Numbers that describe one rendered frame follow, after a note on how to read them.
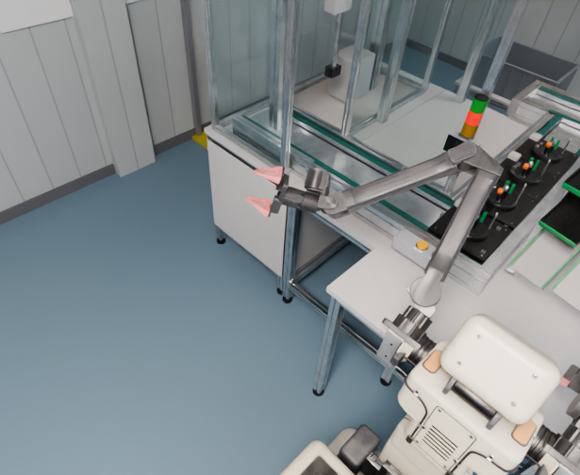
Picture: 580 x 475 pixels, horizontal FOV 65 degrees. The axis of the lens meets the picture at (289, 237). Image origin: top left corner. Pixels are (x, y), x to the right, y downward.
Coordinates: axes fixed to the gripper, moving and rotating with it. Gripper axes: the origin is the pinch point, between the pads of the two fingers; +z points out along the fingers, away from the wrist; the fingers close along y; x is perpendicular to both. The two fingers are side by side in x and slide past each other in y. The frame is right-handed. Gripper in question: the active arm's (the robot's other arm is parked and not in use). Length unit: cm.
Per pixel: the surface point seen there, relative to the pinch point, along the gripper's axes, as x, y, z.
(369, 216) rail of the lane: -45, -27, -52
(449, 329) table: 4, -32, -80
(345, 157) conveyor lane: -83, -23, -42
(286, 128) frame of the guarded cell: -70, -12, -10
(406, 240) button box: -27, -21, -64
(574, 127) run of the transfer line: -127, 14, -164
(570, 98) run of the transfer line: -153, 22, -168
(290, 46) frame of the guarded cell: -65, 22, -1
